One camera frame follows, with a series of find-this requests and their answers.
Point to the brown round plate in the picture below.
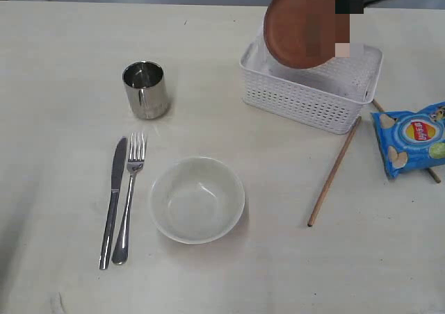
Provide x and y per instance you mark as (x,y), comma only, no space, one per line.
(302,34)

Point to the stainless steel knife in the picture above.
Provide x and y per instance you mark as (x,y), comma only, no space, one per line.
(119,158)

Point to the grey ceramic bowl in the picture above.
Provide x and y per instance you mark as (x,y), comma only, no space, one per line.
(197,200)

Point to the white perforated plastic basket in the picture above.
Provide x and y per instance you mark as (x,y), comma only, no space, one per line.
(329,96)

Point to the blue chips bag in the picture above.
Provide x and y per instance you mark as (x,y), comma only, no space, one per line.
(409,140)

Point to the stainless steel fork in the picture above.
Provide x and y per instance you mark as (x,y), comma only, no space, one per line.
(135,163)

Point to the stainless steel cup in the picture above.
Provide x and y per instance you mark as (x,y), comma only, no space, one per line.
(144,83)

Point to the brown wooden chopstick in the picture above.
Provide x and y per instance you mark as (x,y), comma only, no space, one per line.
(430,171)
(332,174)

